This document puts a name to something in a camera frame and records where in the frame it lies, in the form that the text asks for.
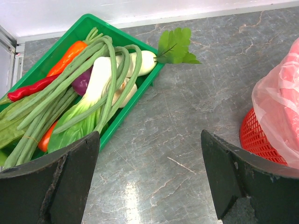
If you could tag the green leafy vegetable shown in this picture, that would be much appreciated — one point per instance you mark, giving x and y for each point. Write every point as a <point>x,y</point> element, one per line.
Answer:
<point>17,129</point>

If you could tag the red mesh waste basket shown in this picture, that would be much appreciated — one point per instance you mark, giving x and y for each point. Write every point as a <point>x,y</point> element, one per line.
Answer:
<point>254,140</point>

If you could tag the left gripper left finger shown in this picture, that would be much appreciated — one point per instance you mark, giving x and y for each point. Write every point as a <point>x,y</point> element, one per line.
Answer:
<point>52,189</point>

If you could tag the green long beans bundle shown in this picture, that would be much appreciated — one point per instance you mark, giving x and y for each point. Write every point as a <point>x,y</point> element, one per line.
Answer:
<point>59,96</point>

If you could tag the white radish with leaves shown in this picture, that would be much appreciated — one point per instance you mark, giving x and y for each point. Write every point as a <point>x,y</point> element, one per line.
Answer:
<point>173,48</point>

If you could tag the purple onion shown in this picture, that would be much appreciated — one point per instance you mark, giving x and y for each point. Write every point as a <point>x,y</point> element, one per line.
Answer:
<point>80,84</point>

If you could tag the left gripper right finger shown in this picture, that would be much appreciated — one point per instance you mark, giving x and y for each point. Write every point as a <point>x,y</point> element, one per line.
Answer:
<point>234,173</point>

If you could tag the bok choy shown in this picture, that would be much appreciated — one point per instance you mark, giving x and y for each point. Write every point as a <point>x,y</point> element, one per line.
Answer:
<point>100,75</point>

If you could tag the red chili pepper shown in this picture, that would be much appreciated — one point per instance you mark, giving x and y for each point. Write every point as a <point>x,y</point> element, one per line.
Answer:
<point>25,91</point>

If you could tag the green plastic tray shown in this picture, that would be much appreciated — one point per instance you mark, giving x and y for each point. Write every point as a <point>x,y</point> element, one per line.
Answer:
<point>91,26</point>

